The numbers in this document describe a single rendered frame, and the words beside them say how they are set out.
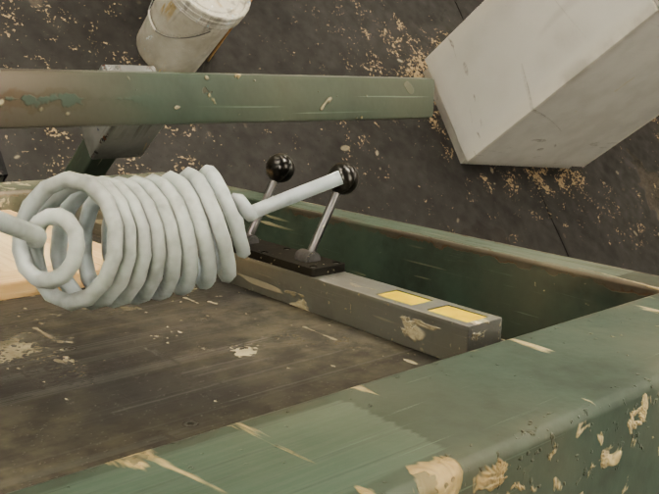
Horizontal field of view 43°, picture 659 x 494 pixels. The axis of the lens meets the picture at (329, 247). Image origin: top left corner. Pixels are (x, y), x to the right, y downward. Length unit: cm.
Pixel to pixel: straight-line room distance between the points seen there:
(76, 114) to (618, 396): 31
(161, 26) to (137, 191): 258
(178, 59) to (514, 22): 142
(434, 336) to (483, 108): 291
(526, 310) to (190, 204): 67
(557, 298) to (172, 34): 217
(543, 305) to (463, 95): 280
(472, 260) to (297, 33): 264
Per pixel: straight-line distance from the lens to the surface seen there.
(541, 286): 100
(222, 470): 35
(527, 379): 47
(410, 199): 343
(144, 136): 176
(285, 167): 104
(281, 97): 36
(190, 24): 289
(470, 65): 374
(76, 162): 192
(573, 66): 340
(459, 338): 77
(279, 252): 99
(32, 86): 31
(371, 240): 118
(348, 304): 87
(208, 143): 299
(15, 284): 100
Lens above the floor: 216
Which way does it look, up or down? 45 degrees down
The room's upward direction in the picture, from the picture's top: 50 degrees clockwise
